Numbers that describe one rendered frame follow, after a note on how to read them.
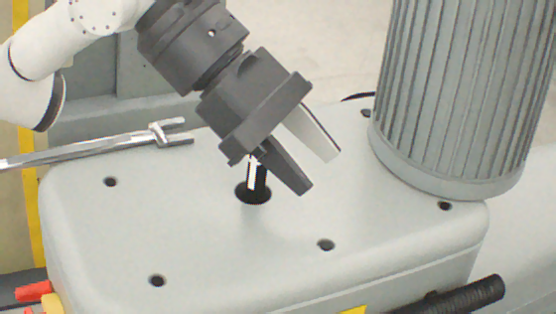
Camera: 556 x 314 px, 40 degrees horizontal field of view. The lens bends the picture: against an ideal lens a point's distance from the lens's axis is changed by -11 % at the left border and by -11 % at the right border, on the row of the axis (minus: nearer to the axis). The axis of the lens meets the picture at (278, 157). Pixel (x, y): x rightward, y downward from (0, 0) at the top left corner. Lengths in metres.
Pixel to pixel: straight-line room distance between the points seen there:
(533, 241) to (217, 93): 0.52
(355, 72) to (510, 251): 3.65
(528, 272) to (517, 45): 0.40
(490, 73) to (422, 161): 0.14
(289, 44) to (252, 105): 4.07
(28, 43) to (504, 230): 0.65
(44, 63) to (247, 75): 0.25
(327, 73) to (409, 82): 3.76
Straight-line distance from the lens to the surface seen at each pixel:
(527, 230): 1.11
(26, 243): 3.24
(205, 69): 0.75
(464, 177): 0.88
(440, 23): 0.80
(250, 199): 0.85
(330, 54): 4.78
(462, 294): 0.92
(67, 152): 0.89
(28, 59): 0.91
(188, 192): 0.85
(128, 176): 0.87
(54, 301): 0.88
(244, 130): 0.74
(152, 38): 0.76
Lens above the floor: 2.45
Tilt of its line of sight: 38 degrees down
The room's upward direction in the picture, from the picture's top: 8 degrees clockwise
